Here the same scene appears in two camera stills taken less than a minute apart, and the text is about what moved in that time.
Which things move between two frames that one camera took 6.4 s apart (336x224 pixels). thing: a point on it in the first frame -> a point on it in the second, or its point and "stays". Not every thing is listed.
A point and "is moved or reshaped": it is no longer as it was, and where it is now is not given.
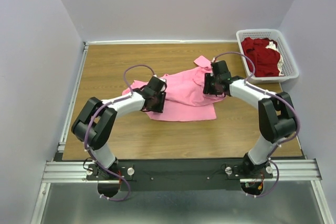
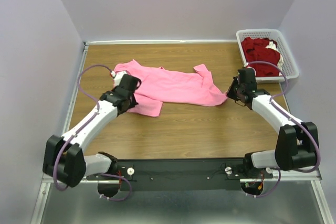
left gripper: [160, 108] -> [134, 102]
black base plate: [176, 174] stays
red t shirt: [265, 60] stays
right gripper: [208, 77] -> [230, 93]
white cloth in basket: [280, 63] stays
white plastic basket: [290, 68] stays
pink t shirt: [185, 100] is moved or reshaped
